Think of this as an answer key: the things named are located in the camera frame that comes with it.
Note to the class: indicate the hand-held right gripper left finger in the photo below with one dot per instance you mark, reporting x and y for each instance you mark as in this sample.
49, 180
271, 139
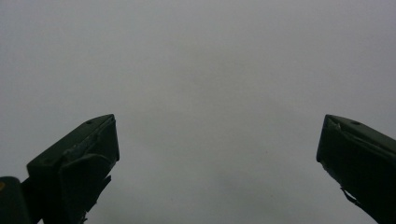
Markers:
74, 168

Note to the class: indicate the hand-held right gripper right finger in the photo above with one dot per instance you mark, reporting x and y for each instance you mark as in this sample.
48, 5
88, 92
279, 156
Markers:
358, 155

